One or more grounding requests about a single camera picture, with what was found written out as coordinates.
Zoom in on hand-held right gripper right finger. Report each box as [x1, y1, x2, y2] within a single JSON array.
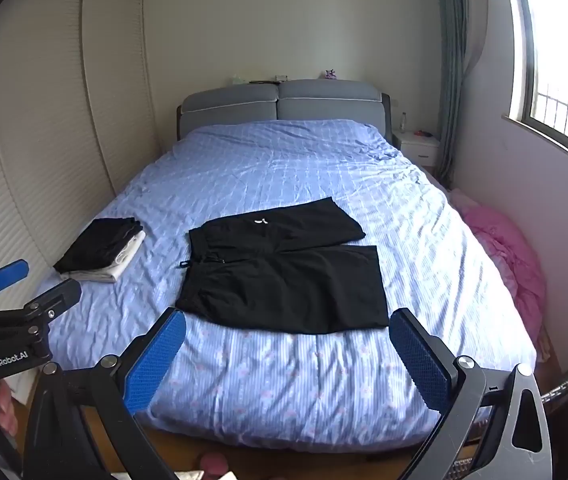
[[389, 307, 554, 480]]

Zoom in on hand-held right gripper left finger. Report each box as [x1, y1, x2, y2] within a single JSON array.
[[24, 307, 187, 480]]

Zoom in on black pants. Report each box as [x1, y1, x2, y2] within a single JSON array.
[[175, 197, 391, 335]]

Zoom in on person's left hand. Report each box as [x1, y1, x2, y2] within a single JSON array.
[[0, 379, 19, 438]]

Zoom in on folded white garment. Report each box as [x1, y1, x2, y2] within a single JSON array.
[[61, 232, 145, 283]]

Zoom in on folded black clothes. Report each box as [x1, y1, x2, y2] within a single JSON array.
[[53, 217, 145, 275]]

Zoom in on pink slipper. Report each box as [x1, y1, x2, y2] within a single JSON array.
[[199, 452, 235, 478]]

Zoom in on pink blanket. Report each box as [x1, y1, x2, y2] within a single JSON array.
[[451, 187, 548, 361]]

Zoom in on white louvered wardrobe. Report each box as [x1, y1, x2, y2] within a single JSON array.
[[0, 0, 165, 306]]

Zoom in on white nightstand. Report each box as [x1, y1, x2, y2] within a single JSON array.
[[392, 129, 442, 167]]

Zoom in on bed with blue striped cover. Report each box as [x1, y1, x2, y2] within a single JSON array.
[[34, 119, 538, 451]]

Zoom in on grey-green curtain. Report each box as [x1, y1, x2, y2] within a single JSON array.
[[434, 0, 482, 191]]

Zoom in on grey padded headboard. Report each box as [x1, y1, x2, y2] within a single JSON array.
[[176, 79, 393, 142]]

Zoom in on window with bars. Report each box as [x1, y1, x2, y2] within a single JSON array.
[[501, 0, 568, 181]]

